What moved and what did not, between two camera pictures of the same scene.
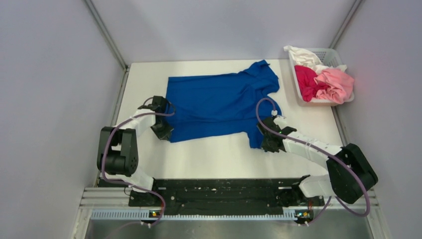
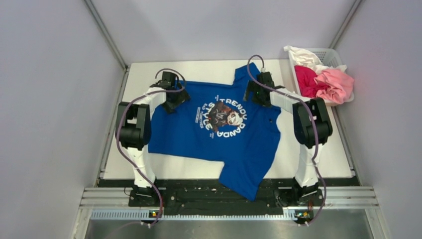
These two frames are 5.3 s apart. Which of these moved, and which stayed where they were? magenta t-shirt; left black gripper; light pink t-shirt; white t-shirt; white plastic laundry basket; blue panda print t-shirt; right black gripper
Moved: blue panda print t-shirt; left black gripper; right black gripper
Stayed: magenta t-shirt; white plastic laundry basket; white t-shirt; light pink t-shirt
